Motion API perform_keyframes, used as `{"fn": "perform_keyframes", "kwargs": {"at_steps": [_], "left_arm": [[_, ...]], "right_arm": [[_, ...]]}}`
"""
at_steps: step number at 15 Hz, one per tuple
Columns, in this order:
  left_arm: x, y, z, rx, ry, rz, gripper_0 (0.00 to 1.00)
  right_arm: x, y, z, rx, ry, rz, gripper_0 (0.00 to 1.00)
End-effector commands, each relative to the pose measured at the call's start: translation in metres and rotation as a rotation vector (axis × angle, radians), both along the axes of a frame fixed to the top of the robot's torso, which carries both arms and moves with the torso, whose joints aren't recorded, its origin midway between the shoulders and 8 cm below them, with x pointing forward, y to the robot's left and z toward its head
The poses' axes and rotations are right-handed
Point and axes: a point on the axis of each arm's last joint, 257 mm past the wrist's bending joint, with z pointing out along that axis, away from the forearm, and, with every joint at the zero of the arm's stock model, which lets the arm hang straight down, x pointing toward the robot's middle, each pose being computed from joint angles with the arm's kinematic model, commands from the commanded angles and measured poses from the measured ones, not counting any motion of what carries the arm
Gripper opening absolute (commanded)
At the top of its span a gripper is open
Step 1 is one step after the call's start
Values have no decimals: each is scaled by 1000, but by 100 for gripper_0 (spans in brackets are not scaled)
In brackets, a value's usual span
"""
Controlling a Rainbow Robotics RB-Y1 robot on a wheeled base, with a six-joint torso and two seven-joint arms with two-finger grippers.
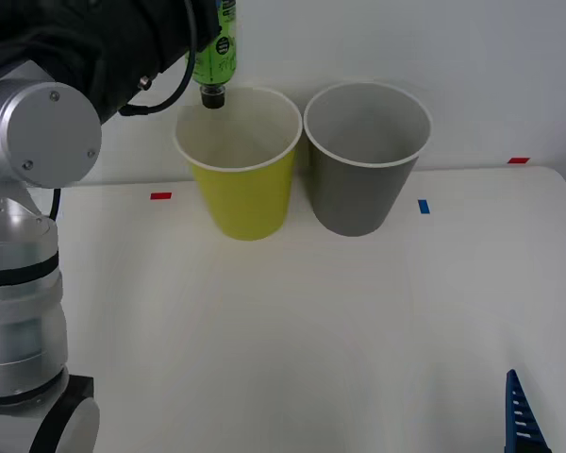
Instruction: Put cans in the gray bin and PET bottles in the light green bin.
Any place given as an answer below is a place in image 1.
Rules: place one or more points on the green plastic bottle black cap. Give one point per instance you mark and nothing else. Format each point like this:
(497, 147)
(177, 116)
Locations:
(217, 56)

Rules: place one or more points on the silver and black left arm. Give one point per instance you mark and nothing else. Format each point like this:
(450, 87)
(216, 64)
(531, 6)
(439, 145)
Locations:
(52, 132)

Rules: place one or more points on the yellow-green plastic waste bin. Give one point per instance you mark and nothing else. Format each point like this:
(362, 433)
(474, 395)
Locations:
(245, 198)

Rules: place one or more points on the grey plastic waste bin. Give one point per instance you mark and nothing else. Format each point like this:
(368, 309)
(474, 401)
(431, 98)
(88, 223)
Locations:
(358, 198)

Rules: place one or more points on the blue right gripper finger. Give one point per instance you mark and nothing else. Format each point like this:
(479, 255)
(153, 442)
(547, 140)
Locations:
(519, 415)

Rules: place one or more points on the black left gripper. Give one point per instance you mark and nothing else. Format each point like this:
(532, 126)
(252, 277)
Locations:
(179, 23)

